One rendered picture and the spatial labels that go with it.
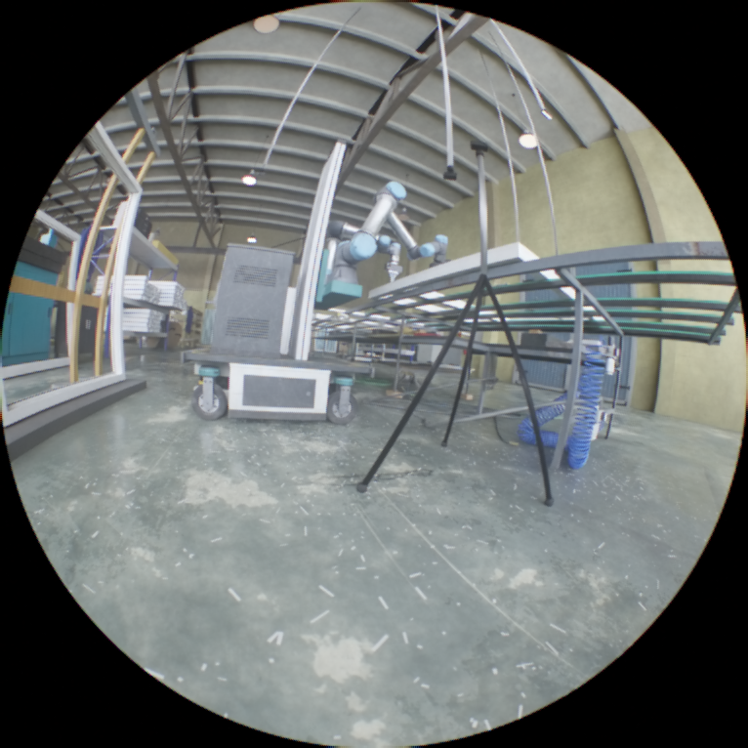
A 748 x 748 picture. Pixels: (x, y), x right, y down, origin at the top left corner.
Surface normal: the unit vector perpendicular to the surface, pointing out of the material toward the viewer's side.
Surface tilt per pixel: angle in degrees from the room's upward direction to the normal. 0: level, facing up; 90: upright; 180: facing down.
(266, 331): 90
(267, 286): 90
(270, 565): 0
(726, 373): 90
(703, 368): 90
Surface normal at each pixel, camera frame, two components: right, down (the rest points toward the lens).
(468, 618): 0.11, -0.99
